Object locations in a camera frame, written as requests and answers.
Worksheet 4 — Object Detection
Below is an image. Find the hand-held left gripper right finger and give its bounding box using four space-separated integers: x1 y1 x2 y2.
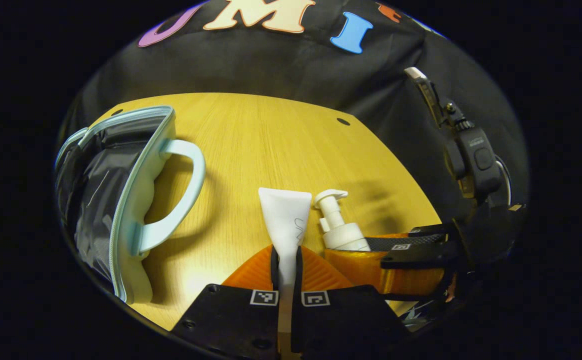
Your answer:
290 244 413 360

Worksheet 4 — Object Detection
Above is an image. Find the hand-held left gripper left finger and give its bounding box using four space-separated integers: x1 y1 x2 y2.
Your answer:
171 244 284 360

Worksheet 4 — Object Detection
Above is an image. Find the white pump bottle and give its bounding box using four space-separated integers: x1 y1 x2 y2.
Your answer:
313 189 372 252

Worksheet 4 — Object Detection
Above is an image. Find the white squeeze tube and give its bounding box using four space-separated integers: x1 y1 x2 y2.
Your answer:
258 187 313 351

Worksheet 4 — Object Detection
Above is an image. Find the light blue suitcase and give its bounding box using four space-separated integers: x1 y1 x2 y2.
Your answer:
55 105 207 305

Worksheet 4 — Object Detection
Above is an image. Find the black backdrop cloth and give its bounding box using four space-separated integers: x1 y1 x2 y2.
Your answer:
61 0 529 226

